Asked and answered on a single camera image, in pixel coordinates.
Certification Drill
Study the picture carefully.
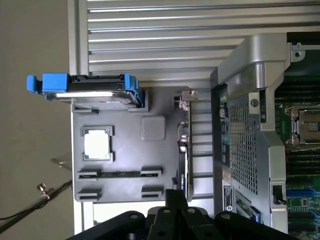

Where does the green RAM stick on rack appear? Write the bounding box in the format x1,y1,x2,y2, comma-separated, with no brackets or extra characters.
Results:
78,170,161,179

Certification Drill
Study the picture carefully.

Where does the grey parts rack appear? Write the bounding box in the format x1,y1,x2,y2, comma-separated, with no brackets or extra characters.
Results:
71,87,194,203

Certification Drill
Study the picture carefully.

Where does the open grey PC case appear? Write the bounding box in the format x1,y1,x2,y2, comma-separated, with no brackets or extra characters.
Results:
209,32,320,240

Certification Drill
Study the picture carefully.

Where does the silver CPU chip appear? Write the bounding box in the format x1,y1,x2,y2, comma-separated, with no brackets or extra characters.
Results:
83,128,113,161

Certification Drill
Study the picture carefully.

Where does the green motherboard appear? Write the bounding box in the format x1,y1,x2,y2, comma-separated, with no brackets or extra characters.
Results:
259,34,320,240

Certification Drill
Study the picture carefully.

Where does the metal clamp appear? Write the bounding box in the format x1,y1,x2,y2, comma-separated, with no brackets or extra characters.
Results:
36,182,55,200

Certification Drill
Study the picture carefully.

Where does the metal CPU socket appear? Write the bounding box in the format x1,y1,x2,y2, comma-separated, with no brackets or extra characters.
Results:
284,101,320,151

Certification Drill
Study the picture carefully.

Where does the hard disk in blue carrier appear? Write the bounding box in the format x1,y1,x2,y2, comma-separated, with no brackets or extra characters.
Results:
26,72,142,110

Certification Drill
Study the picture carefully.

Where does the thin dark cable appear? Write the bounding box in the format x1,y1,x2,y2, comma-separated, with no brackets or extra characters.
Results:
0,179,74,221

